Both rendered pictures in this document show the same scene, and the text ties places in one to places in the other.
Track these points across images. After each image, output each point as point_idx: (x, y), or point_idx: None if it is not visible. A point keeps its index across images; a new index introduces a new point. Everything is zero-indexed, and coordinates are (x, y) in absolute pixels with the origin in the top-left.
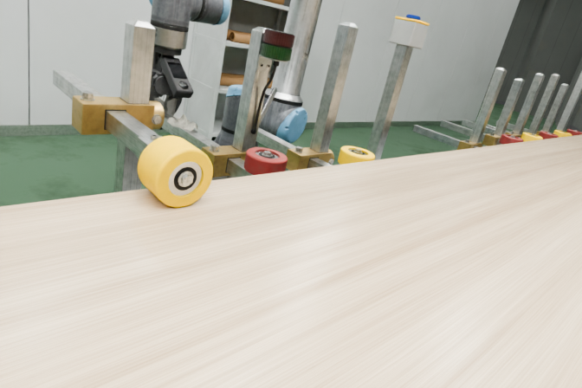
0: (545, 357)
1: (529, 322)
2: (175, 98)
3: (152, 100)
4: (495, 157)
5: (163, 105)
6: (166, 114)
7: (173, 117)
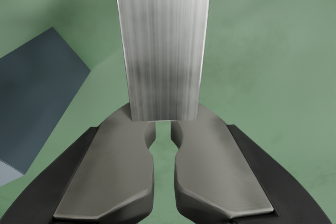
0: None
1: None
2: (72, 222)
3: (280, 193)
4: None
5: (181, 162)
6: (157, 108)
7: (134, 60)
